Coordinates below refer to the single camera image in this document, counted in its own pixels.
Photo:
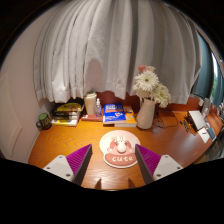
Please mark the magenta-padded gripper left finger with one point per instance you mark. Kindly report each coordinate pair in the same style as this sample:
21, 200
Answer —
61, 165

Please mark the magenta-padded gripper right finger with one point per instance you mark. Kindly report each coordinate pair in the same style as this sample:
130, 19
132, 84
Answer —
165, 165

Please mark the white computer mouse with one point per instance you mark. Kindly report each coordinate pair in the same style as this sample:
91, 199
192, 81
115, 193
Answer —
121, 146

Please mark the round pink cartoon mouse pad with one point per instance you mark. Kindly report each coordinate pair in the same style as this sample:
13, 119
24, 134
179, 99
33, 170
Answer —
120, 160

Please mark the yellow and white book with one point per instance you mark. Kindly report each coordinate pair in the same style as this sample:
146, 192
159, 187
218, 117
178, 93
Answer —
64, 122

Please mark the dark mug with green inside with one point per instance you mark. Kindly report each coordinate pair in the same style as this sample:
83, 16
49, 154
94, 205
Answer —
44, 121

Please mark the white paper sheet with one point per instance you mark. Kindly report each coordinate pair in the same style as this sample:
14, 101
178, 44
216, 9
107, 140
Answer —
203, 135

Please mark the white ceramic vase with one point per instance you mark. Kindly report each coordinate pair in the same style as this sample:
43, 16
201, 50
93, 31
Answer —
145, 115

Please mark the silver laptop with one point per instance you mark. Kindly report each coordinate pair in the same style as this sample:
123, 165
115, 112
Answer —
197, 120

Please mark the red flat notebook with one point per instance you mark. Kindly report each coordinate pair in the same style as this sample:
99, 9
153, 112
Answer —
90, 117

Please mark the dark smartphone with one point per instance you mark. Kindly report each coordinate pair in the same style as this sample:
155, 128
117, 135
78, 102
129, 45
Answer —
211, 134

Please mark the yellow and black book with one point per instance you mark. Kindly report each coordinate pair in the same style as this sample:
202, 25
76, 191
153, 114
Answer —
69, 107

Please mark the clear spray bottle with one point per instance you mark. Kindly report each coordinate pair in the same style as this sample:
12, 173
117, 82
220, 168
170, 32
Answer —
98, 109

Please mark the cream lidded tumbler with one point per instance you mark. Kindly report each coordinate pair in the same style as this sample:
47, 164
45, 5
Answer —
90, 104

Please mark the white and pink flowers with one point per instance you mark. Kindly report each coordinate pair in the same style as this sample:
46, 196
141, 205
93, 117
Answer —
148, 83

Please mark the dark teal curtain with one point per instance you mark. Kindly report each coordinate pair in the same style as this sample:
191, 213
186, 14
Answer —
204, 66

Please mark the white pleated curtain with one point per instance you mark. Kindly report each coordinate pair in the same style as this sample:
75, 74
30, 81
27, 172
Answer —
113, 46

